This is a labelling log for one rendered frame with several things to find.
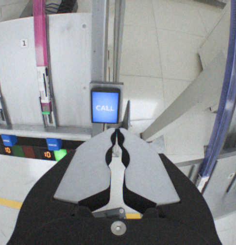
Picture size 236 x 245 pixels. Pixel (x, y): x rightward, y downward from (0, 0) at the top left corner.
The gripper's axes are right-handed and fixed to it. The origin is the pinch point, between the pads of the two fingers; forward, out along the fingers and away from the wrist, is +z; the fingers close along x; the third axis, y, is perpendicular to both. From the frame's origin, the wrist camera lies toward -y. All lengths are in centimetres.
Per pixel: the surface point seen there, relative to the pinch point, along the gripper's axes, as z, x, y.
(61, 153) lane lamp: 12.8, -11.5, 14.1
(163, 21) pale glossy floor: 155, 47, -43
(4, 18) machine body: 53, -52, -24
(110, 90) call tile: 7.3, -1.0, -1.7
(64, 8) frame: 44, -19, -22
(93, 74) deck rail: 10.5, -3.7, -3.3
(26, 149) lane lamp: 12.8, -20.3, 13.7
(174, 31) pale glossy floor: 145, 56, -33
